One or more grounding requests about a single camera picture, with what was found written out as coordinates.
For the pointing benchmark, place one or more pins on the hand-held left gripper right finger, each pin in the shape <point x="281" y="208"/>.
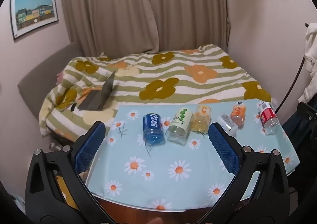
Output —
<point x="224" y="151"/>

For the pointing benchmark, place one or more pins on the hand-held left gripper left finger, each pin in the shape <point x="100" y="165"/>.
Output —
<point x="87" y="151"/>

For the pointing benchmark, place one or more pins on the small white label bottle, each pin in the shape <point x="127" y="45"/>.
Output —
<point x="228" y="122"/>

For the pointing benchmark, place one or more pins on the orange drink bottle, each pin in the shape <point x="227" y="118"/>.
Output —
<point x="238" y="115"/>

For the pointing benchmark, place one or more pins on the yellow capsule bottle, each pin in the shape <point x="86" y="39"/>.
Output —
<point x="201" y="120"/>

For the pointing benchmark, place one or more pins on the light blue daisy tablecloth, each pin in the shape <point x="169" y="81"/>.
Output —
<point x="173" y="157"/>

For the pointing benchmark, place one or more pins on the green dotted label bottle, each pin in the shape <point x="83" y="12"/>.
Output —
<point x="179" y="125"/>

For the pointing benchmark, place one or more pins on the grey laptop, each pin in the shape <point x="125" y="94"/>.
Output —
<point x="99" y="97"/>

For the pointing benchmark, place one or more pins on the red label plastic bottle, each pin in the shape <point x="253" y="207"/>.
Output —
<point x="267" y="116"/>

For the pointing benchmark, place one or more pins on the blue label plastic bottle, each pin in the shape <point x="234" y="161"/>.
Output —
<point x="152" y="127"/>

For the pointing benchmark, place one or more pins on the pink pillow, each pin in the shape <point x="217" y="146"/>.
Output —
<point x="60" y="77"/>

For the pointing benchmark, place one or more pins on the grey bed headboard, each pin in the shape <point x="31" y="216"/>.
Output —
<point x="39" y="77"/>

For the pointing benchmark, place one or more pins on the striped floral blanket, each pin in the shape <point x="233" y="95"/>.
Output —
<point x="173" y="77"/>

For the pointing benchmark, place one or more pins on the white hanging garment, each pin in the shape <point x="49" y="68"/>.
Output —
<point x="310" y="48"/>

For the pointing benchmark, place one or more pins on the beige curtain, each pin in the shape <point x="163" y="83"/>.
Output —
<point x="148" y="15"/>

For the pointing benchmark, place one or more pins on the framed wall picture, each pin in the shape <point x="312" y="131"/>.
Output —
<point x="33" y="13"/>

